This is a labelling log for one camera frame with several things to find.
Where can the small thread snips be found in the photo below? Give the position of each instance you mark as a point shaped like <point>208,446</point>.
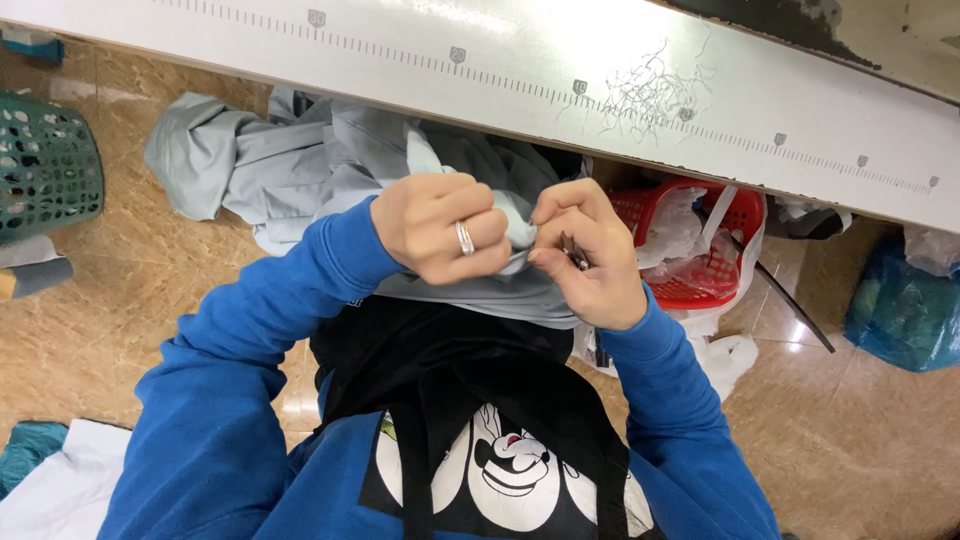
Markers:
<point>576,253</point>

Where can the grey garment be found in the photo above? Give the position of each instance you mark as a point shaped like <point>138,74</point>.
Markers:
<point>300,172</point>

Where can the printed measuring scale strip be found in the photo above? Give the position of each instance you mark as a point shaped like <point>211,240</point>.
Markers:
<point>517,81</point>

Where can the pile of thread scraps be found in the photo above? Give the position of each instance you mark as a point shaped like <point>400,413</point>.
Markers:
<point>649,94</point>

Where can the person's left hand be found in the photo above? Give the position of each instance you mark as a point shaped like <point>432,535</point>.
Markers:
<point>420,225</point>

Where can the clear crumpled plastic bags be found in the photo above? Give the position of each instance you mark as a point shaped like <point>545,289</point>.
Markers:
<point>675,225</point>

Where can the thin black rod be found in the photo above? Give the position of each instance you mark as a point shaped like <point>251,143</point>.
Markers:
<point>787,300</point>

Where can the blue plastic bag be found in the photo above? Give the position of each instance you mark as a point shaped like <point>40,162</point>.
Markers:
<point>900,315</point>

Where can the black cloth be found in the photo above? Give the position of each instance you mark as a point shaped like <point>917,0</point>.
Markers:
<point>450,360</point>

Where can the clear plastic bag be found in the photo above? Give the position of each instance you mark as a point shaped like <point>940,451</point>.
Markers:
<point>934,247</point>

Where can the green plastic basket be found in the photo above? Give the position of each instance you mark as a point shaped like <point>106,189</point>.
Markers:
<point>45,165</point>

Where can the red plastic basket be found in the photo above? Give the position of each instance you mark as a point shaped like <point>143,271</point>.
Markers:
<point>742,214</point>

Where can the person's right hand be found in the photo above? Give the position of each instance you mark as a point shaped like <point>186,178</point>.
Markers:
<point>607,277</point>

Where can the teal cloth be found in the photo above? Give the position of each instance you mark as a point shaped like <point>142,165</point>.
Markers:
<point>26,450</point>

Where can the white cloth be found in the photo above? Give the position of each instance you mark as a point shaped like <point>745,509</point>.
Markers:
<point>67,487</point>

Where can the person's left fingers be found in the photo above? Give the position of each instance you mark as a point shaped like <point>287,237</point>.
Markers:
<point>480,225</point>

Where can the blue sweatshirt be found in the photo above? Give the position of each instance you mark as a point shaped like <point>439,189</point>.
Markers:
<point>225,480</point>

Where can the teal plastic object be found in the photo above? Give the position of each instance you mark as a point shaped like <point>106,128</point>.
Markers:
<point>34,46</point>

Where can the white plastic bag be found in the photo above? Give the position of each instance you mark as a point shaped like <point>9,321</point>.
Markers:
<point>731,360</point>

